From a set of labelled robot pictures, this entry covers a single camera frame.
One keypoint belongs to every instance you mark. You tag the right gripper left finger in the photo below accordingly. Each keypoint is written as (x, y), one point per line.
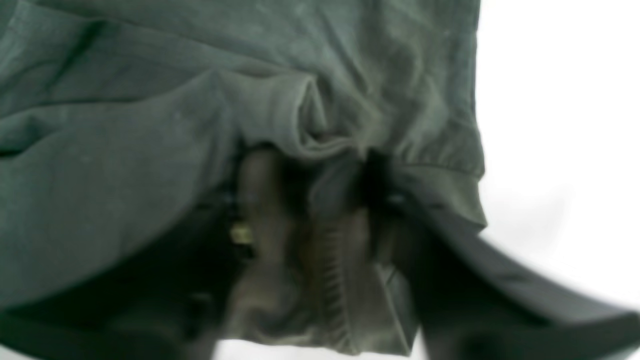
(263, 303)

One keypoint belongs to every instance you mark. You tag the dark grey t-shirt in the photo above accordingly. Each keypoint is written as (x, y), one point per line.
(124, 124)

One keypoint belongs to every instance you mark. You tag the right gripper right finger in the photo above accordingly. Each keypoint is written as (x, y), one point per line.
(475, 302)

